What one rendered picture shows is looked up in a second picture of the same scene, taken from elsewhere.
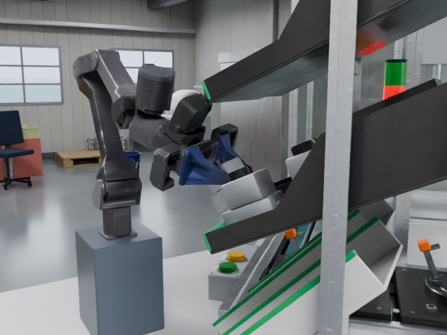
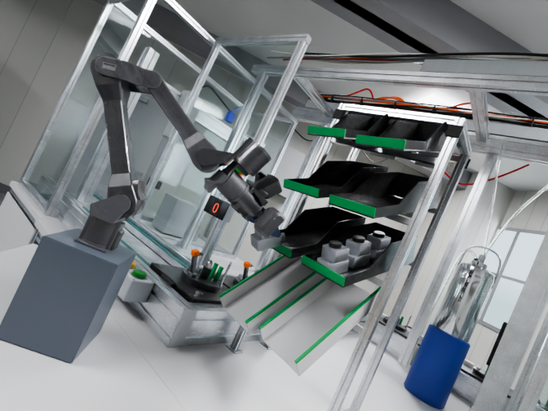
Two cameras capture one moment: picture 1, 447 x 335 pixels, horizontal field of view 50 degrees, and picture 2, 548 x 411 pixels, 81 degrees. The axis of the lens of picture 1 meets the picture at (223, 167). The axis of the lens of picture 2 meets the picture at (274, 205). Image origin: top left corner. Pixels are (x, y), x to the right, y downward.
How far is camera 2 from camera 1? 84 cm
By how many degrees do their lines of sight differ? 69
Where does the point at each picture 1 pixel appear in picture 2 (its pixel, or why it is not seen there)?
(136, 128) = (233, 181)
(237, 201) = (339, 259)
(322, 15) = (408, 203)
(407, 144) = not seen: hidden behind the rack
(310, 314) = (362, 311)
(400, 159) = not seen: hidden behind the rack
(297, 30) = (403, 204)
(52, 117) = not seen: outside the picture
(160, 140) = (249, 197)
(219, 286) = (137, 290)
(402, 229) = (209, 250)
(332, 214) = (395, 275)
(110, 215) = (112, 228)
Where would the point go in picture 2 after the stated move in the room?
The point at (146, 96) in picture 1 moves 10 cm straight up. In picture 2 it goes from (257, 166) to (276, 124)
